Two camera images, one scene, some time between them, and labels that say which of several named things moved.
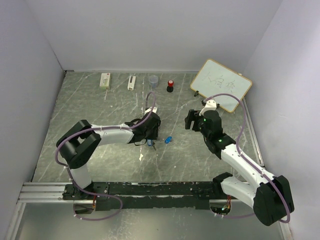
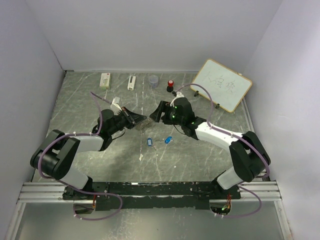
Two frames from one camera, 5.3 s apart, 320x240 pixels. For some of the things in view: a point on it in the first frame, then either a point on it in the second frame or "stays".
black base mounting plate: (191, 195) stays
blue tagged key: (150, 142) stays
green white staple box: (105, 81) stays
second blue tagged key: (168, 139) stays
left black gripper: (154, 135) → (135, 118)
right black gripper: (193, 115) → (163, 107)
